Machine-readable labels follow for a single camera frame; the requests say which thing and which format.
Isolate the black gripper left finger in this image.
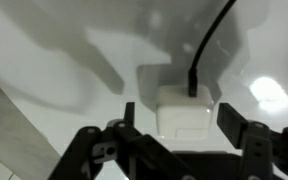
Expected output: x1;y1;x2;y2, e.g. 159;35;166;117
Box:
48;102;198;180

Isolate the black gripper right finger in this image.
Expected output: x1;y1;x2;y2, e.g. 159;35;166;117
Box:
217;103;288;180

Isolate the white charger block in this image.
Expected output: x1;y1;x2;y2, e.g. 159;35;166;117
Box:
156;85;214;140

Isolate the large white board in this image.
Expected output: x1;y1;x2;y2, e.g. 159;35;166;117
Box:
0;0;288;180

